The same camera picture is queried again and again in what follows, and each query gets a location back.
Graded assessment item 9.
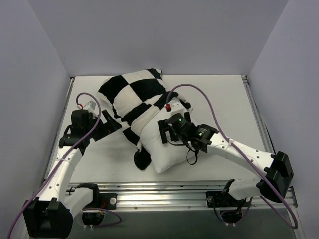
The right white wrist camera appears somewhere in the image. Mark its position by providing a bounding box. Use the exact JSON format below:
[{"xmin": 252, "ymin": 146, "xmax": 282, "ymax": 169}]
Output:
[{"xmin": 165, "ymin": 100, "xmax": 187, "ymax": 117}]

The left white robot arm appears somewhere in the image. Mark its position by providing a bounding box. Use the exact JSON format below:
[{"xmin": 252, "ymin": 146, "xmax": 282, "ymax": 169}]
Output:
[{"xmin": 23, "ymin": 109, "xmax": 121, "ymax": 239}]

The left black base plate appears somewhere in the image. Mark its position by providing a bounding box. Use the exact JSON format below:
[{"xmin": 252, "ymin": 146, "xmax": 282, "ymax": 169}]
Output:
[{"xmin": 94, "ymin": 193, "xmax": 118, "ymax": 210}]

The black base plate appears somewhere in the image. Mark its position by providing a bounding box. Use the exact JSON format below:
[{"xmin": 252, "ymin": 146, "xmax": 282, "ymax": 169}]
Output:
[
  {"xmin": 206, "ymin": 191, "xmax": 249, "ymax": 208},
  {"xmin": 94, "ymin": 193, "xmax": 118, "ymax": 210}
]

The white pillow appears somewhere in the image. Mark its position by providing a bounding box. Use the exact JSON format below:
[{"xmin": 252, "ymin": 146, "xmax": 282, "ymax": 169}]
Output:
[{"xmin": 140, "ymin": 108, "xmax": 187, "ymax": 174}]

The black white checkered pillowcase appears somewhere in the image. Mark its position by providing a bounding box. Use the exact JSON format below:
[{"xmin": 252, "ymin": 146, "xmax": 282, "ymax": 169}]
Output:
[{"xmin": 97, "ymin": 68, "xmax": 192, "ymax": 170}]

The aluminium front frame rail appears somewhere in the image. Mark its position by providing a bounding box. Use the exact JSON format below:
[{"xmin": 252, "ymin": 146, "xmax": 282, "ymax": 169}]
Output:
[{"xmin": 26, "ymin": 181, "xmax": 299, "ymax": 214}]

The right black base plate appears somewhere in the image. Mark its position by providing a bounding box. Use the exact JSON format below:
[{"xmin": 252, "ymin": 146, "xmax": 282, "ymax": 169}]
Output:
[{"xmin": 206, "ymin": 191, "xmax": 249, "ymax": 208}]

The right aluminium side rail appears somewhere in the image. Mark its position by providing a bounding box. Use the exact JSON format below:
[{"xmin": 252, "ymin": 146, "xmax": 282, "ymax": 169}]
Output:
[{"xmin": 241, "ymin": 76, "xmax": 275, "ymax": 154}]

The aluminium side rail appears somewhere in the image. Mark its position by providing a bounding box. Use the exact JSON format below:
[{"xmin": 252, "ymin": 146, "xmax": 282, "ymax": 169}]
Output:
[
  {"xmin": 43, "ymin": 77, "xmax": 75, "ymax": 181},
  {"xmin": 241, "ymin": 76, "xmax": 275, "ymax": 154}
]

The left aluminium side rail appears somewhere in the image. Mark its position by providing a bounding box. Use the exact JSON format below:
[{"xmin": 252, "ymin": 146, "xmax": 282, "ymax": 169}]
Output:
[{"xmin": 43, "ymin": 77, "xmax": 75, "ymax": 181}]

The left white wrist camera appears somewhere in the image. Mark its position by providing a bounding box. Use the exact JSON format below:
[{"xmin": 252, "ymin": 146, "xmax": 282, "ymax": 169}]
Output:
[{"xmin": 77, "ymin": 101, "xmax": 96, "ymax": 114}]

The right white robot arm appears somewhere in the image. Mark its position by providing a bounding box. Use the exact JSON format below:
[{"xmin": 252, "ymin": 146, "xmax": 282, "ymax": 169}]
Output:
[{"xmin": 158, "ymin": 113, "xmax": 294, "ymax": 206}]

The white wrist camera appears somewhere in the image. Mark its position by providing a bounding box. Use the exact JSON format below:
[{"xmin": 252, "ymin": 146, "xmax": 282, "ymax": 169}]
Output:
[
  {"xmin": 77, "ymin": 101, "xmax": 96, "ymax": 114},
  {"xmin": 165, "ymin": 100, "xmax": 187, "ymax": 117}
]

